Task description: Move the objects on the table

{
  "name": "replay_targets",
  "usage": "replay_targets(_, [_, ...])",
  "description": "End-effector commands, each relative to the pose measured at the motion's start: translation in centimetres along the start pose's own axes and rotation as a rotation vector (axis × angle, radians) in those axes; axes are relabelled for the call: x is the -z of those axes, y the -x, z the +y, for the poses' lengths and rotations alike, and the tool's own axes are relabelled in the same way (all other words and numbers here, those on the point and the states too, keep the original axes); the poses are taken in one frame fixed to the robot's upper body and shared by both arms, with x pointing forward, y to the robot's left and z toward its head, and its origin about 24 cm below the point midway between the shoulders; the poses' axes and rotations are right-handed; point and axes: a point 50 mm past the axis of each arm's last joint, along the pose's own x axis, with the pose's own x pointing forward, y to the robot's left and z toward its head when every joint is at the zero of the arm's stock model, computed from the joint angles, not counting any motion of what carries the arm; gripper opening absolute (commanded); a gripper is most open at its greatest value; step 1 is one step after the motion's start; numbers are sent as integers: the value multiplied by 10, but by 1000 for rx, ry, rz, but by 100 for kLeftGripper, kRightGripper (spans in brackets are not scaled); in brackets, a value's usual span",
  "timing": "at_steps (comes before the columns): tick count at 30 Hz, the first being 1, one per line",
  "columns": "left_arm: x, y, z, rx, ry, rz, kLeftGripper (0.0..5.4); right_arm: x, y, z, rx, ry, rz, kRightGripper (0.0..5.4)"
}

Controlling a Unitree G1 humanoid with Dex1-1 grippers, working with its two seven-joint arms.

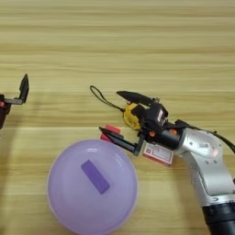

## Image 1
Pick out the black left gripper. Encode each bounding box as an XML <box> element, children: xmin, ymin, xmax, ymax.
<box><xmin>0</xmin><ymin>73</ymin><xmax>30</xmax><ymax>129</ymax></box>

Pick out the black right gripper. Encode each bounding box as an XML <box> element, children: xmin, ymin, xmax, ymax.
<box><xmin>98</xmin><ymin>90</ymin><xmax>185</xmax><ymax>157</ymax></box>

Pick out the yellow black tape measure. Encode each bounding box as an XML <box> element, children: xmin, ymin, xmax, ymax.
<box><xmin>89</xmin><ymin>85</ymin><xmax>147</xmax><ymax>131</ymax></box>

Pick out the red block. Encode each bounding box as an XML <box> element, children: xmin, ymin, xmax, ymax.
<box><xmin>100</xmin><ymin>124</ymin><xmax>122</xmax><ymax>142</ymax></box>

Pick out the red white card box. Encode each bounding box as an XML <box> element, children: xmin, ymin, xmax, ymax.
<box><xmin>142</xmin><ymin>142</ymin><xmax>174</xmax><ymax>167</ymax></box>

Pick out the purple round plate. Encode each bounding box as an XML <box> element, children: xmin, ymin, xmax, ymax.
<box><xmin>46</xmin><ymin>139</ymin><xmax>140</xmax><ymax>235</ymax></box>

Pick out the right gripper white-labelled black box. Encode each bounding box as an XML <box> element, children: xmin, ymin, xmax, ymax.
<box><xmin>150</xmin><ymin>102</ymin><xmax>169</xmax><ymax>127</ymax></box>

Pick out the purple rectangular block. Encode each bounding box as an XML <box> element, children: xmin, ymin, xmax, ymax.
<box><xmin>81</xmin><ymin>159</ymin><xmax>111</xmax><ymax>196</ymax></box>

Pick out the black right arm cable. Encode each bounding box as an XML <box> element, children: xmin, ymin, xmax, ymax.
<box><xmin>175</xmin><ymin>119</ymin><xmax>235</xmax><ymax>154</ymax></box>

